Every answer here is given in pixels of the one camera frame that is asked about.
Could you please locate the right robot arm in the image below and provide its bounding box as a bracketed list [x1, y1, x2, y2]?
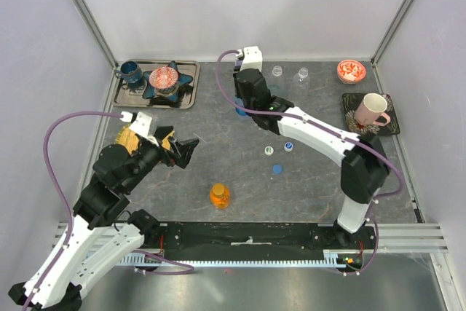
[233, 68, 390, 248]

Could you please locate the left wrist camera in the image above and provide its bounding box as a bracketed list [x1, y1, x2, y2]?
[119, 111, 159, 146]

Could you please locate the clear plastic bottle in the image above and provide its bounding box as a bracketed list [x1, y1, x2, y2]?
[291, 67, 310, 97]

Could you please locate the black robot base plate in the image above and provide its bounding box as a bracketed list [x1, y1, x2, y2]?
[127, 210, 376, 261]

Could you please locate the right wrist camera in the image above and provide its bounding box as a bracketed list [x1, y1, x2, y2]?
[234, 46, 263, 72]

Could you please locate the red patterned bowl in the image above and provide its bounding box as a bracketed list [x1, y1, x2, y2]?
[149, 66, 179, 90]
[336, 60, 366, 84]

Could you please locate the red patterned bowl right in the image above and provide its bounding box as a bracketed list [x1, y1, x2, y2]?
[336, 60, 366, 84]

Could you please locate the slotted cable duct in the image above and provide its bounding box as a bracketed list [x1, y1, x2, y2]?
[116, 251, 363, 269]

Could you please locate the dark blue mug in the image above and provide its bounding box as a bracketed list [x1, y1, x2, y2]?
[115, 60, 143, 84]

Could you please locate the blue white bottle cap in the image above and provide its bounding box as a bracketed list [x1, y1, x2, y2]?
[284, 142, 293, 151]

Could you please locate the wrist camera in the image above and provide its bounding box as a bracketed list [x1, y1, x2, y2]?
[234, 46, 263, 72]
[119, 111, 159, 146]

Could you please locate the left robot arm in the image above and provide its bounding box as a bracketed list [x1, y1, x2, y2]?
[9, 138, 199, 310]

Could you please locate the white green bottle cap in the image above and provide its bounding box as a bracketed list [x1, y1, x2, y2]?
[264, 146, 274, 156]

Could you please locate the blue label water bottle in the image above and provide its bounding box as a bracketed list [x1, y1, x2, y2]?
[234, 98, 249, 119]

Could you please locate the pink white mug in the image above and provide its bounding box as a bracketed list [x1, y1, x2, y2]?
[355, 93, 391, 127]

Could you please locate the metal tray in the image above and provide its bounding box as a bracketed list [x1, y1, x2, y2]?
[112, 59, 200, 109]

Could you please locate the orange juice bottle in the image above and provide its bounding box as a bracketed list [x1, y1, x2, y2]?
[210, 183, 230, 209]

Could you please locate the green label water bottle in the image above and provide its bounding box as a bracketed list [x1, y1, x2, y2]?
[266, 65, 284, 96]

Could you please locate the blue star-shaped dish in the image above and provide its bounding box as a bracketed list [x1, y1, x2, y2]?
[143, 60, 194, 103]

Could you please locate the dark floral square plate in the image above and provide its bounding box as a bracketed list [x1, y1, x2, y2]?
[342, 93, 400, 136]

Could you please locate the yellow bamboo mat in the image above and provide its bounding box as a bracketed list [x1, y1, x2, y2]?
[115, 124, 174, 154]

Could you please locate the red patterned bowl left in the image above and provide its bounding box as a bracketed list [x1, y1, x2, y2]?
[149, 66, 179, 90]

